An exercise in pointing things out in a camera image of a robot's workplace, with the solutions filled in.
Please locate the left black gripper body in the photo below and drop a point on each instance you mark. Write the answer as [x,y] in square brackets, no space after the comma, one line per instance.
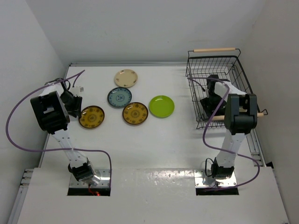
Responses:
[71,103]

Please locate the lime green plate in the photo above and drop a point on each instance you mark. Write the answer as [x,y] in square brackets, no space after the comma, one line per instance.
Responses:
[161,106]

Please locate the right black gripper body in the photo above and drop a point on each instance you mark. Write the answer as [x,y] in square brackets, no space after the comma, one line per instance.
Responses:
[212,101]

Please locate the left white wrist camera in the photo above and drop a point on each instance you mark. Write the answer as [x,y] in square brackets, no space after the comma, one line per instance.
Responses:
[76,91]

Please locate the yellow patterned plate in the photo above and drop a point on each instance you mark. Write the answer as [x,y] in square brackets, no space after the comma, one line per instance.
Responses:
[91,117]
[135,113]

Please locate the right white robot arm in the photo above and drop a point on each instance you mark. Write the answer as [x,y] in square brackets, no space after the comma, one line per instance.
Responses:
[240,117]

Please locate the beige floral plate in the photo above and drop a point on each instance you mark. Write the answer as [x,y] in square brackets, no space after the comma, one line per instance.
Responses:
[126,78]

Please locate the blue patterned plate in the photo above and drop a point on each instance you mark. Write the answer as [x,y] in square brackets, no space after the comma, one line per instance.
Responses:
[119,97]

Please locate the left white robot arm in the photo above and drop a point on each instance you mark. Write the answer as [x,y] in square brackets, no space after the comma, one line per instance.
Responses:
[53,108]

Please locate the black wire dish rack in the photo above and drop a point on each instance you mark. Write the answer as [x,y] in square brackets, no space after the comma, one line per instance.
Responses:
[228,67]

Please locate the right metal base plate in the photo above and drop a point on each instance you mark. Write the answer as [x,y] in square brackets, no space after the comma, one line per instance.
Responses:
[202,181]

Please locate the metal base plate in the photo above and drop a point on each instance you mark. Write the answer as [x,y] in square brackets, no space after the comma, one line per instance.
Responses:
[202,181]
[101,179]

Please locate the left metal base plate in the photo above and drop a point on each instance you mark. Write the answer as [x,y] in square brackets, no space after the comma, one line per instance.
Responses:
[101,179]

